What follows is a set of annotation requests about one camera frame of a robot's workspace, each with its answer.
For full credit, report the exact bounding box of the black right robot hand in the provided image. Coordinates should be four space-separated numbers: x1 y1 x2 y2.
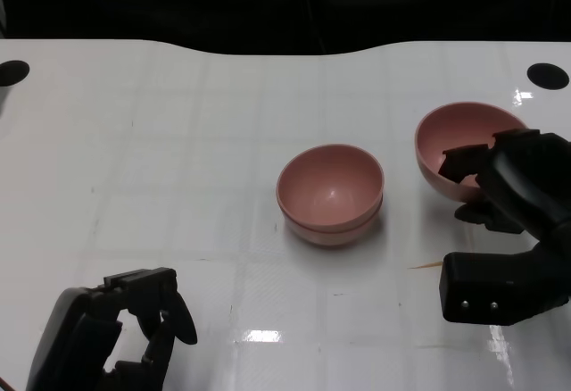
438 128 571 244

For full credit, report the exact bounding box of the pink plastic bowl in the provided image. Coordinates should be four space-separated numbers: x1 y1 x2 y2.
278 194 385 249
276 143 385 228
413 101 530 203

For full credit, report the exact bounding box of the black table cable grommet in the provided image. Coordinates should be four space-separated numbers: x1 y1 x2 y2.
525 62 570 91
0 60 30 87

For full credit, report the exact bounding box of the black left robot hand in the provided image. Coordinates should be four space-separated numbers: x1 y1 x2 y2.
24 267 199 391

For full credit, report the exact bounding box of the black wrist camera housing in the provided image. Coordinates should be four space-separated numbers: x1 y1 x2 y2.
439 251 536 327

